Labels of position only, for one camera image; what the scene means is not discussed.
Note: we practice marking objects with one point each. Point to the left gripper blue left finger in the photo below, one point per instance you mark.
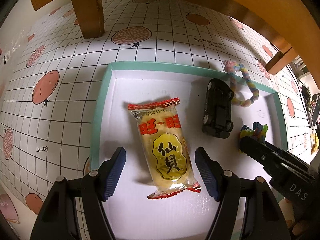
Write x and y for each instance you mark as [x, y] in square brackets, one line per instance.
[57, 218]

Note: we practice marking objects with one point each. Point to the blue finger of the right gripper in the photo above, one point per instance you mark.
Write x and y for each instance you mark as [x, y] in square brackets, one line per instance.
[252, 147]

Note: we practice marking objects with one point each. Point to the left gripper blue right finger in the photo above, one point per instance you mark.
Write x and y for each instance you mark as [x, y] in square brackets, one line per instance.
[263, 218]

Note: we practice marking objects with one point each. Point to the colourful building block toy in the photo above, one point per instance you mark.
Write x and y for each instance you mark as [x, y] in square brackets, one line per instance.
[257, 132]

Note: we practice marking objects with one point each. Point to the rice cracker snack packet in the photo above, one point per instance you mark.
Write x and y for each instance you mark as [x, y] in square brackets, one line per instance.
[165, 148]

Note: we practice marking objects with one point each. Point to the black toy car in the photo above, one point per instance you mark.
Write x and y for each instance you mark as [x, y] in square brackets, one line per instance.
[218, 110]

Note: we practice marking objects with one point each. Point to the pastel pipe cleaner loop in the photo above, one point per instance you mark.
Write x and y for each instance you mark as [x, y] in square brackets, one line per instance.
[237, 72]

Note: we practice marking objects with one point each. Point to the white tray with teal rim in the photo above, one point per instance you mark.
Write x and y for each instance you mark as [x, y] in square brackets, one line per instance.
[187, 215]

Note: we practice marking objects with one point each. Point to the brown wooden nightstand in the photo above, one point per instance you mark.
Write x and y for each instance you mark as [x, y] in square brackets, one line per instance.
[292, 25]

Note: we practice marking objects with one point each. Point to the grid pomegranate pattern mat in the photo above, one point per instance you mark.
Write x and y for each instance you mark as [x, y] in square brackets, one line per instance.
[48, 103]

